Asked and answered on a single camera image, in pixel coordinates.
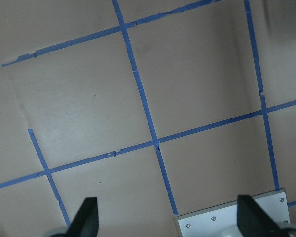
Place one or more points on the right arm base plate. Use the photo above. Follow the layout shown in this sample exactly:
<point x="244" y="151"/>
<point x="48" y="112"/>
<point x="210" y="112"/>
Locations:
<point x="212" y="221"/>

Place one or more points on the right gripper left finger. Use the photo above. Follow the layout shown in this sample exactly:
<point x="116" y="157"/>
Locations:
<point x="86" y="221"/>

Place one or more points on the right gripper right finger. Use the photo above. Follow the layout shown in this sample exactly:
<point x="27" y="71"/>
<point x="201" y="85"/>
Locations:
<point x="253" y="221"/>

